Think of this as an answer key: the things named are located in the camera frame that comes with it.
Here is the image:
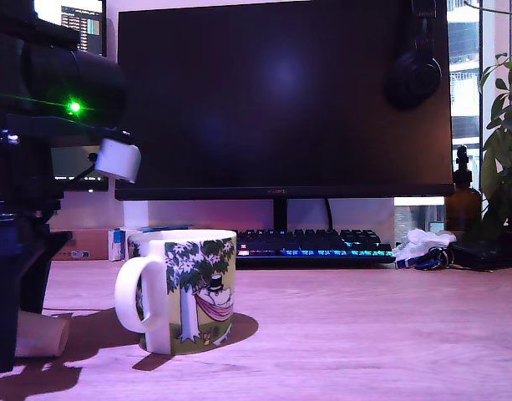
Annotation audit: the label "green houseplant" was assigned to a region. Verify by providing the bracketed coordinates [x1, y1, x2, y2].
[477, 52, 512, 241]

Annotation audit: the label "brown cardboard box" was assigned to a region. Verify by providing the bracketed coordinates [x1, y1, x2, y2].
[50, 229, 110, 261]

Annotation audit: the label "white mug with cartoon print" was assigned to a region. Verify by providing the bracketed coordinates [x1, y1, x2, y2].
[113, 228, 239, 356]

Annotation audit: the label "black monitor with lit screen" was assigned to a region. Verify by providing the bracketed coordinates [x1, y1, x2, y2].
[33, 0, 114, 193]

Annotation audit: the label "white upright post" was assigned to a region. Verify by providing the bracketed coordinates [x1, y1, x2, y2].
[122, 200, 150, 230]

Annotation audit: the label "black camera cable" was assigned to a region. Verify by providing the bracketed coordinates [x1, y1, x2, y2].
[53, 150, 100, 184]

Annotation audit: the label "amber glass pump bottle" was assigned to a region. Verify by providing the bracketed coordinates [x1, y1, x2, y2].
[444, 145, 483, 233]

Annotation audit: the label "large black dark monitor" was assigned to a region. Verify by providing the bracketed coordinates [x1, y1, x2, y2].
[114, 0, 455, 233]

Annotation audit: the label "black window frame bar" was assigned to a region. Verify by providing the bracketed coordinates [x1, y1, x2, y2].
[477, 0, 485, 151]

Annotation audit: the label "tan coffee capsule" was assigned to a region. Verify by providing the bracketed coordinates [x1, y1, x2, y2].
[15, 311, 72, 359]

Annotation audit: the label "crumpled white tissue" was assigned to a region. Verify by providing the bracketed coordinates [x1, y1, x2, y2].
[392, 228, 458, 258]

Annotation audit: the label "black keyboard with rainbow backlight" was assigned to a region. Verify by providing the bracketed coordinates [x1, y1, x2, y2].
[234, 227, 397, 269]

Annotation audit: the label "small white and blue box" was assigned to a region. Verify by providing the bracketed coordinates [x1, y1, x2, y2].
[108, 228, 128, 262]
[121, 225, 194, 236]

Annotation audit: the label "black headphones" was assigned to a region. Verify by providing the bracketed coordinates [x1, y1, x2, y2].
[383, 0, 444, 112]

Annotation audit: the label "keyring with blue strap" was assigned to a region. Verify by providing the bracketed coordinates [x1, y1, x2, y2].
[393, 246, 456, 272]

